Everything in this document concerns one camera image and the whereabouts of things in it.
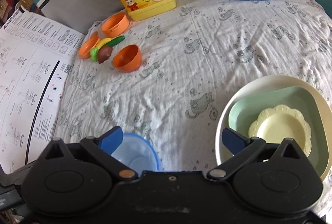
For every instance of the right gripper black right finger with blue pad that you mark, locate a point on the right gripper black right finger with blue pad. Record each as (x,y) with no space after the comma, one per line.
(245,151)

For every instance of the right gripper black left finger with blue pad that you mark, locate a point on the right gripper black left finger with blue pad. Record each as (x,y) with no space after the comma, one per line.
(101,149)

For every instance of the blue translucent small bowl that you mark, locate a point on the blue translucent small bowl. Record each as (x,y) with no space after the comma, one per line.
(153,156)

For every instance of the green square plastic plate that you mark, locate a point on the green square plastic plate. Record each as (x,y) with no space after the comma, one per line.
(246,110)

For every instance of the cream round large plate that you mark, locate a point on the cream round large plate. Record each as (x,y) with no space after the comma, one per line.
(265,84)

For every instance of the yellow scalloped small plate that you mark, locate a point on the yellow scalloped small plate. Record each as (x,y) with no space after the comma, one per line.
(275,124)

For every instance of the orange toy bowl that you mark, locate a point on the orange toy bowl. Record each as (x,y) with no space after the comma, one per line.
(128,59)

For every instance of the white cat print cloth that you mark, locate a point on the white cat print cloth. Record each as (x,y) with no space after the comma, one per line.
(194,58)

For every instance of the light green toy piece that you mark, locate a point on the light green toy piece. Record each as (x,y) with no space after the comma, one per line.
(94,54)

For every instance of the orange toy lid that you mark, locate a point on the orange toy lid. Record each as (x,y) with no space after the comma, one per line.
(84,51)

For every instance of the yellow toy banana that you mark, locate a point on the yellow toy banana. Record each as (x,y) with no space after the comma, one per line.
(103,42)

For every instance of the green toy cucumber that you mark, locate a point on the green toy cucumber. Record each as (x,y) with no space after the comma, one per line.
(115,41)

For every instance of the white instruction sheet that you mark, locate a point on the white instruction sheet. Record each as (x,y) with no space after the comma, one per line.
(37,54)

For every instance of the orange toy pot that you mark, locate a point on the orange toy pot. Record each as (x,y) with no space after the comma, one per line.
(115,25)

